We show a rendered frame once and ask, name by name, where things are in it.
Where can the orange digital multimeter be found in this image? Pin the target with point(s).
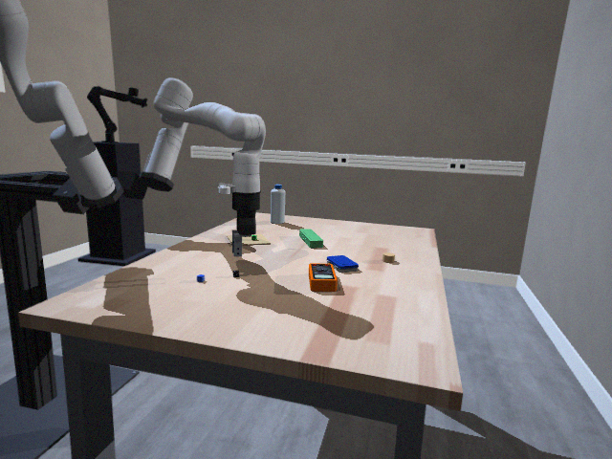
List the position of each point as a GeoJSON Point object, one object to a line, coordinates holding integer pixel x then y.
{"type": "Point", "coordinates": [322, 278]}

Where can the green rectangular box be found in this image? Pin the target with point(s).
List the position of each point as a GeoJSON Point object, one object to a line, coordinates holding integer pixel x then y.
{"type": "Point", "coordinates": [311, 238]}

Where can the tan square mat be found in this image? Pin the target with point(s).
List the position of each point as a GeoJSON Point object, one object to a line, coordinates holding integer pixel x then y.
{"type": "Point", "coordinates": [260, 240]}

